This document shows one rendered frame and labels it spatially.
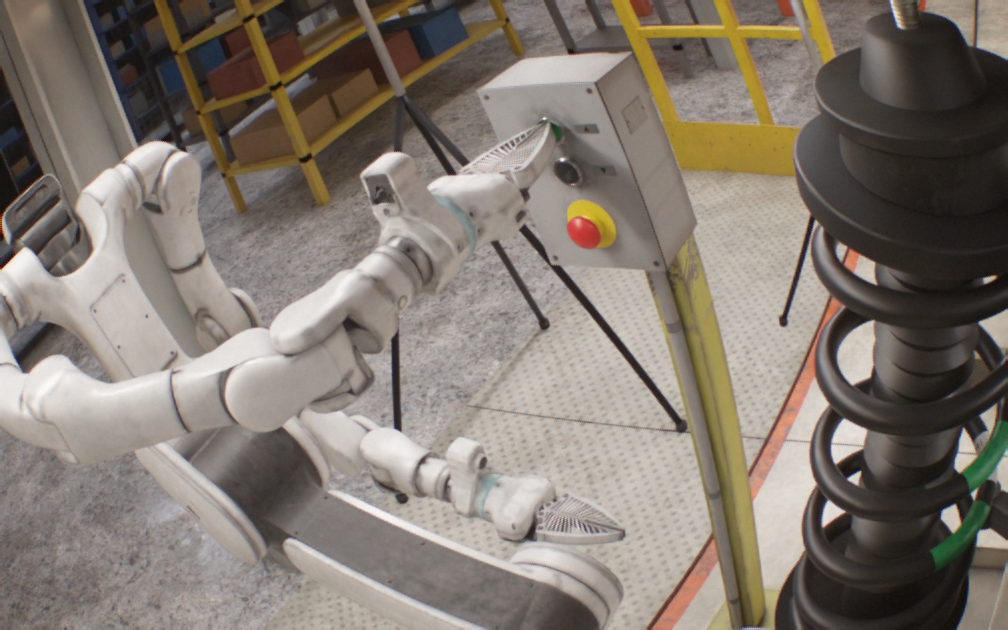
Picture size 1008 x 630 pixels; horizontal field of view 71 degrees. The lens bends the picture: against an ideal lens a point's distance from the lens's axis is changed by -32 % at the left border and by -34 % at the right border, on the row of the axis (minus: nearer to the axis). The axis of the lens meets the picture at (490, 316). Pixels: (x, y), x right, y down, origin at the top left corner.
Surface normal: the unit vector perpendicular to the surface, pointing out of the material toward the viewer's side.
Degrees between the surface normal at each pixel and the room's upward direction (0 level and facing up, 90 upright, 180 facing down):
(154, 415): 70
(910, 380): 47
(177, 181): 100
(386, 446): 22
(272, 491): 78
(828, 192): 8
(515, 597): 17
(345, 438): 40
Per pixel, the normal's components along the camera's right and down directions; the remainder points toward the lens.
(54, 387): 0.00, -0.63
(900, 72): -0.73, 0.27
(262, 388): 0.29, 0.26
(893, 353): -0.81, -0.20
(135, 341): 0.60, -0.26
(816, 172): -0.22, -0.81
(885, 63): -0.89, 0.20
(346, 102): 0.75, 0.07
